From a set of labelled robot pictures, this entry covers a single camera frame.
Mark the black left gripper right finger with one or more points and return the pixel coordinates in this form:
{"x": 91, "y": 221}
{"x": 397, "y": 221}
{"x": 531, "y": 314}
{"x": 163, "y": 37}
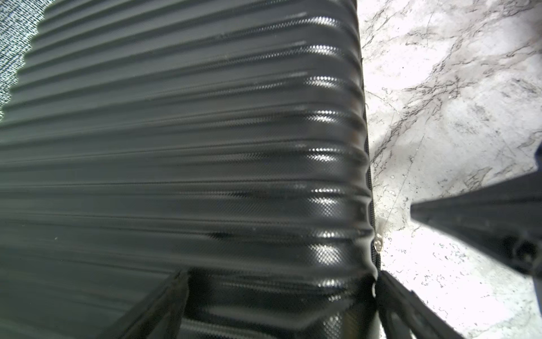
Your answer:
{"x": 404, "y": 315}

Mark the black ribbed hard-shell suitcase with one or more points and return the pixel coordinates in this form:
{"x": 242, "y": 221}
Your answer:
{"x": 223, "y": 138}

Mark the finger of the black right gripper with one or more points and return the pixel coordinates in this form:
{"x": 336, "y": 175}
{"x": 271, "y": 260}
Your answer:
{"x": 503, "y": 221}

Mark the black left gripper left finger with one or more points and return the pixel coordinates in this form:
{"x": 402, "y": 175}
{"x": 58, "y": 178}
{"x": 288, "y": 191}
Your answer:
{"x": 158, "y": 315}

